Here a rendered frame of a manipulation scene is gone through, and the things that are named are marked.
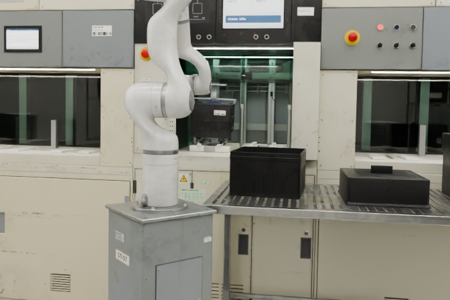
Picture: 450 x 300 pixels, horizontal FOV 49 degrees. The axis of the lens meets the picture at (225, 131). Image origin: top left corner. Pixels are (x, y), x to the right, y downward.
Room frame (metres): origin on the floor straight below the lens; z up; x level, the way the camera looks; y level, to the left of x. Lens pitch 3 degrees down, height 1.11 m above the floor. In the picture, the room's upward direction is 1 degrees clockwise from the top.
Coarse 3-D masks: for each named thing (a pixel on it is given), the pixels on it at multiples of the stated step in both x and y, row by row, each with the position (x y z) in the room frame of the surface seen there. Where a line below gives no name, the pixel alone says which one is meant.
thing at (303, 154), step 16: (240, 160) 1.91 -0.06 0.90; (256, 160) 1.90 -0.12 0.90; (272, 160) 1.88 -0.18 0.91; (288, 160) 1.87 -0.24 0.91; (304, 160) 2.04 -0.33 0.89; (240, 176) 1.91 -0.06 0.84; (256, 176) 1.90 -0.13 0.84; (272, 176) 1.89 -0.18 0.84; (288, 176) 1.87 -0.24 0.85; (304, 176) 2.06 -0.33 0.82; (240, 192) 1.91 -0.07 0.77; (256, 192) 1.90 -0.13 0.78; (272, 192) 1.89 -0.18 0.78; (288, 192) 1.87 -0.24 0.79
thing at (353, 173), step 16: (352, 176) 1.80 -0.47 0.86; (368, 176) 1.81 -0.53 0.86; (384, 176) 1.81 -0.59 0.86; (400, 176) 1.82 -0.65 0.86; (416, 176) 1.83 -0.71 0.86; (352, 192) 1.77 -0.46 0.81; (368, 192) 1.77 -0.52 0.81; (384, 192) 1.76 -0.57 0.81; (400, 192) 1.75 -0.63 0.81; (416, 192) 1.75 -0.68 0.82
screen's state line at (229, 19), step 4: (228, 16) 2.34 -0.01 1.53; (232, 16) 2.34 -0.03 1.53; (236, 16) 2.34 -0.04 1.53; (240, 16) 2.34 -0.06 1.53; (244, 16) 2.33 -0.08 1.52; (248, 16) 2.33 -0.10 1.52; (252, 16) 2.33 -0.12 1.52; (256, 16) 2.32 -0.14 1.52; (260, 16) 2.32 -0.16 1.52; (264, 16) 2.32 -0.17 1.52; (268, 16) 2.32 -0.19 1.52; (272, 16) 2.31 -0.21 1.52; (276, 16) 2.31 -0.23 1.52; (280, 16) 2.31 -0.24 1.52; (228, 20) 2.34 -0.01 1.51; (232, 20) 2.34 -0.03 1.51; (236, 20) 2.34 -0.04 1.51; (240, 20) 2.34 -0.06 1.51; (244, 20) 2.33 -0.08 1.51; (248, 20) 2.33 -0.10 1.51; (252, 20) 2.33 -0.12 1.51; (256, 20) 2.32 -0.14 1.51; (260, 20) 2.32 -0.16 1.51; (264, 20) 2.32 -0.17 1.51; (268, 20) 2.32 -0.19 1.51; (272, 20) 2.31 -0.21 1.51; (276, 20) 2.31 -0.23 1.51; (280, 20) 2.31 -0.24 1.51
